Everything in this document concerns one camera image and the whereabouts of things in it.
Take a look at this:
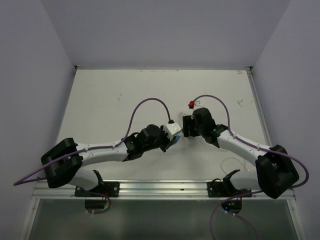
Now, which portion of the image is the aluminium rail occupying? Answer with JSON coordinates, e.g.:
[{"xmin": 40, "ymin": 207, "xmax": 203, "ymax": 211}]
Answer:
[
  {"xmin": 245, "ymin": 66, "xmax": 272, "ymax": 146},
  {"xmin": 32, "ymin": 178, "xmax": 296, "ymax": 201}
]

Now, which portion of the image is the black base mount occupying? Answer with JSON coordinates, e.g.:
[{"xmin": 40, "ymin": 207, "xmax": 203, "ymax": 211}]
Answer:
[
  {"xmin": 206, "ymin": 178, "xmax": 252, "ymax": 198},
  {"xmin": 74, "ymin": 181, "xmax": 120, "ymax": 198}
]

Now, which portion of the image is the aluminium right side rail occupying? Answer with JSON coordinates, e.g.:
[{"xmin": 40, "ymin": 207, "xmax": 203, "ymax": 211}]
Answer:
[{"xmin": 245, "ymin": 66, "xmax": 272, "ymax": 146}]

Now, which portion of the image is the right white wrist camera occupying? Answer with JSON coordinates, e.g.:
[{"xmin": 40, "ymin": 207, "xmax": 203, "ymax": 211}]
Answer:
[{"xmin": 187, "ymin": 100, "xmax": 202, "ymax": 111}]

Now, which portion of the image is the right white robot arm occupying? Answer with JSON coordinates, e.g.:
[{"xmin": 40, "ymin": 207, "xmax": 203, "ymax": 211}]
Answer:
[{"xmin": 182, "ymin": 107, "xmax": 300, "ymax": 199}]

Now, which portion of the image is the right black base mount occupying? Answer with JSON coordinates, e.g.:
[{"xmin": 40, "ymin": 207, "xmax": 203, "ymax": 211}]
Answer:
[{"xmin": 206, "ymin": 178, "xmax": 252, "ymax": 198}]

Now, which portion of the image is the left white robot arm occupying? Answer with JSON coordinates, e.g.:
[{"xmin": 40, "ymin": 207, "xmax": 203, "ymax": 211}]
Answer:
[{"xmin": 41, "ymin": 122, "xmax": 182, "ymax": 197}]

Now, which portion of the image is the white power strip socket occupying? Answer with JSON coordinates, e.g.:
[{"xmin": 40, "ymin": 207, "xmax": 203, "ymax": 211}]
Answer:
[{"xmin": 177, "ymin": 111, "xmax": 197, "ymax": 147}]

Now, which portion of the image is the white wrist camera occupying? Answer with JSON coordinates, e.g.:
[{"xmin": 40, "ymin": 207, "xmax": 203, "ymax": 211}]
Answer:
[
  {"xmin": 163, "ymin": 122, "xmax": 182, "ymax": 140},
  {"xmin": 187, "ymin": 100, "xmax": 202, "ymax": 111}
]

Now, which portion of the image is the white thin cable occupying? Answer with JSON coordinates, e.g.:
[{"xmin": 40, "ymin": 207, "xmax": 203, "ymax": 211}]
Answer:
[{"xmin": 207, "ymin": 142, "xmax": 251, "ymax": 176}]

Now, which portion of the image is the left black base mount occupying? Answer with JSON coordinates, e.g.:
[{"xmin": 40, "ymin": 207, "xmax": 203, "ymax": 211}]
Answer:
[{"xmin": 74, "ymin": 181, "xmax": 120, "ymax": 198}]

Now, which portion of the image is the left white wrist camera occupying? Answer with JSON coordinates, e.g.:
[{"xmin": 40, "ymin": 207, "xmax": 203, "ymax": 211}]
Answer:
[{"xmin": 163, "ymin": 122, "xmax": 182, "ymax": 140}]

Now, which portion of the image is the aluminium front rail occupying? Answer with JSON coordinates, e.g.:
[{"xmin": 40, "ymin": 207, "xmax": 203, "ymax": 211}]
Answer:
[{"xmin": 32, "ymin": 178, "xmax": 296, "ymax": 201}]

